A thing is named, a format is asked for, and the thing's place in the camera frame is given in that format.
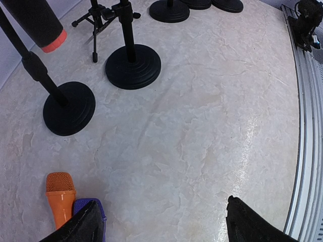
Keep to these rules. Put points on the purple toy microphone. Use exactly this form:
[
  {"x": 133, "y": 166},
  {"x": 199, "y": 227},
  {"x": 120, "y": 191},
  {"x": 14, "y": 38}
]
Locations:
[{"x": 93, "y": 228}]

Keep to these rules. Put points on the short black microphone stand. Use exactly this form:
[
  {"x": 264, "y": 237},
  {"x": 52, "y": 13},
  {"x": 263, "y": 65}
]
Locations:
[{"x": 197, "y": 4}]

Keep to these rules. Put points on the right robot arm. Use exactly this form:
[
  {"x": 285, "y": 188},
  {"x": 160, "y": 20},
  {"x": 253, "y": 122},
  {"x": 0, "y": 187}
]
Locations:
[{"x": 310, "y": 17}]

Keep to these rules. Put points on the black tripod microphone stand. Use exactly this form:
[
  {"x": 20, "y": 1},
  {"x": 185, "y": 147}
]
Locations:
[{"x": 95, "y": 18}]

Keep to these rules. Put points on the orange toy microphone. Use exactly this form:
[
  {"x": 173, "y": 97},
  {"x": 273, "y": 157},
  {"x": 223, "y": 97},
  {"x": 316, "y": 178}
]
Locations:
[{"x": 61, "y": 195}]

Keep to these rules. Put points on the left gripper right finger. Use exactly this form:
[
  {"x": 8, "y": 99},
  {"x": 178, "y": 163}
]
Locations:
[{"x": 244, "y": 224}]

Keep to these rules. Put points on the black wireless microphone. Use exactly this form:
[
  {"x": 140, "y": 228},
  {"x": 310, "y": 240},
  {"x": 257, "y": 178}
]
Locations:
[{"x": 38, "y": 20}]

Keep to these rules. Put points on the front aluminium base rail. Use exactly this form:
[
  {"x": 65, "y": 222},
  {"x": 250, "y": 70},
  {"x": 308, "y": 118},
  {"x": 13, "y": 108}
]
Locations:
[{"x": 304, "y": 220}]

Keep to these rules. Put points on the black stand under pink microphone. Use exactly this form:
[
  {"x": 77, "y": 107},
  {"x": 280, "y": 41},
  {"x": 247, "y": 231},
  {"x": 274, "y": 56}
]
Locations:
[{"x": 132, "y": 66}]

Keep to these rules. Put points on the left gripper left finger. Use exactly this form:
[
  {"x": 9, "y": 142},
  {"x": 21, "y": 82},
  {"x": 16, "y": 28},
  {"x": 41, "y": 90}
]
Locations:
[{"x": 70, "y": 231}]

